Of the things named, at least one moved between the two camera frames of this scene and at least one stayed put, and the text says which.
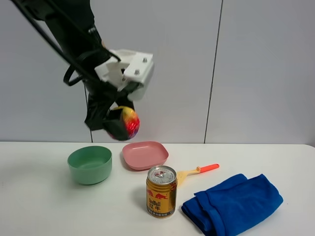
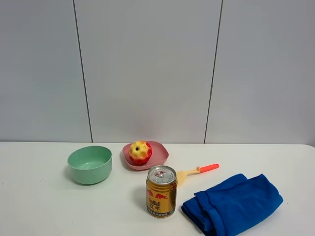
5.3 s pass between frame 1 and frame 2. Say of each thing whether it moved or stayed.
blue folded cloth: stayed
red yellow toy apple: moved
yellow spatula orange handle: stayed
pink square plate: stayed
